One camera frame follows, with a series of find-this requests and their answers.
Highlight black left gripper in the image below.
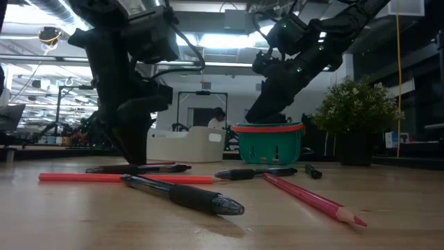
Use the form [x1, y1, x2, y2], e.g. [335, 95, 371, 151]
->
[90, 74, 173, 166]

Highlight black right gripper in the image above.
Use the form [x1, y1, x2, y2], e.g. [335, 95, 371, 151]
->
[244, 65, 313, 123]

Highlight thin red pencil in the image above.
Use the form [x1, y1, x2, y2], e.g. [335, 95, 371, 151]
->
[144, 160, 177, 167]
[262, 172, 368, 228]

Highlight black retractable pen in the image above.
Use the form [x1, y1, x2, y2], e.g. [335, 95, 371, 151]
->
[304, 163, 323, 180]
[120, 173, 246, 217]
[214, 167, 298, 181]
[85, 163, 192, 175]

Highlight orange pencil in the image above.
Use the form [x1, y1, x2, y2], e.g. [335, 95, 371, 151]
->
[37, 172, 225, 185]

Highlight teal basket with orange rim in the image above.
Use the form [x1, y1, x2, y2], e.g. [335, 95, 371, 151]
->
[231, 121, 306, 166]

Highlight long ceiling light bar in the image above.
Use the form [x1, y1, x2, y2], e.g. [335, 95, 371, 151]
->
[0, 53, 334, 73]

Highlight white plastic bin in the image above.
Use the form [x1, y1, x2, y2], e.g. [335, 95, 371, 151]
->
[145, 125, 227, 164]

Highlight person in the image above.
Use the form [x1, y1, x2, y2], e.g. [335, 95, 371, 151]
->
[207, 106, 227, 131]

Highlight potted green plant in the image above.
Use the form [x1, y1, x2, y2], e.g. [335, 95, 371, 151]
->
[309, 74, 405, 167]

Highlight dark computer monitor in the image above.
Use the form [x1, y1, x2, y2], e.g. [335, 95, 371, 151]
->
[0, 103, 27, 132]

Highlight white and blue box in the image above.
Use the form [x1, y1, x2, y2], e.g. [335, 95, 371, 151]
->
[384, 131, 411, 150]

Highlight white ceiling unit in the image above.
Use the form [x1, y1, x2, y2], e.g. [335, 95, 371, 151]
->
[374, 0, 426, 18]

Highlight black aluminium table frame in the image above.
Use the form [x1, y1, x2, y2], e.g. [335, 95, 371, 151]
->
[0, 145, 444, 172]

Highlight black background rig frame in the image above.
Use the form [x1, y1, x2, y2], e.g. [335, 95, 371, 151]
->
[176, 90, 229, 133]
[55, 85, 100, 136]

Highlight black ceiling cord reel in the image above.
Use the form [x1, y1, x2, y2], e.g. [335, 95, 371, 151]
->
[37, 26, 63, 45]

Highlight silver ceiling duct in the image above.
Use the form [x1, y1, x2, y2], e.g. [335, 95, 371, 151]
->
[31, 0, 91, 35]

